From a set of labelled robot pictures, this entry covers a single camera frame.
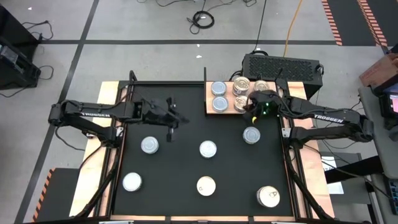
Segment black mat orange striped edge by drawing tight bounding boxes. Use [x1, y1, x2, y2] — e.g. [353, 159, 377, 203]
[32, 167, 81, 223]
[322, 0, 398, 47]

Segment black hanging cable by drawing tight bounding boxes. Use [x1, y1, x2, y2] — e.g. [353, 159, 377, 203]
[253, 0, 268, 54]

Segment cardboard box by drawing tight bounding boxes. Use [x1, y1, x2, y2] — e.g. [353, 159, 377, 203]
[359, 52, 398, 88]

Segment black table mat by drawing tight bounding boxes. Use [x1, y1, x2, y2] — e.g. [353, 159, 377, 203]
[112, 83, 295, 218]

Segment green label tuna can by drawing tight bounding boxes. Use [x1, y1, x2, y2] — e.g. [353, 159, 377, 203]
[210, 80, 228, 96]
[198, 139, 218, 159]
[211, 95, 229, 113]
[140, 136, 160, 155]
[122, 172, 143, 193]
[242, 126, 262, 145]

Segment white paper sheet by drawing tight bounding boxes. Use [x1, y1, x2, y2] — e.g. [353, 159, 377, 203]
[322, 155, 345, 195]

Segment black keyboard blue keys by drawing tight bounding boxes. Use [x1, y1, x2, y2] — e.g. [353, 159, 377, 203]
[387, 179, 398, 206]

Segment black floor box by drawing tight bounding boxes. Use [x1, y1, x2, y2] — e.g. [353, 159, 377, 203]
[0, 4, 43, 44]

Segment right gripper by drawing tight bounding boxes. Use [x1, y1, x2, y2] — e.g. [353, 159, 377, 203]
[244, 90, 282, 121]

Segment black perforated computer case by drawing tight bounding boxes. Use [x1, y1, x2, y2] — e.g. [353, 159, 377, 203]
[241, 52, 324, 101]

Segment monitor with pink screen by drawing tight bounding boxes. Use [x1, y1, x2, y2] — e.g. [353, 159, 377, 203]
[377, 91, 398, 119]

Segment black stand leg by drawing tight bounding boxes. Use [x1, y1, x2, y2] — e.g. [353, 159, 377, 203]
[325, 154, 385, 184]

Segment black equipment case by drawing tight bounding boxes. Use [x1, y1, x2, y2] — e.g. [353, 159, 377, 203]
[0, 36, 42, 91]

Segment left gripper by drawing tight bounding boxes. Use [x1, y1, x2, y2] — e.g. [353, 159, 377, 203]
[146, 96, 190, 143]

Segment coiled black cable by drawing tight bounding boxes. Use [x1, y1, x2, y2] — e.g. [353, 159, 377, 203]
[186, 10, 216, 35]

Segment yellow hanging cable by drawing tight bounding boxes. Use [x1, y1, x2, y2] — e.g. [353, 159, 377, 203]
[282, 0, 304, 58]

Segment wooden shelf board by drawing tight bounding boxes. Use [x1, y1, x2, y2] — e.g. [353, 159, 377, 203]
[205, 80, 282, 115]

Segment grey side table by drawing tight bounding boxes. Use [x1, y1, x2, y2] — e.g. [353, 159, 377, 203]
[357, 86, 398, 224]

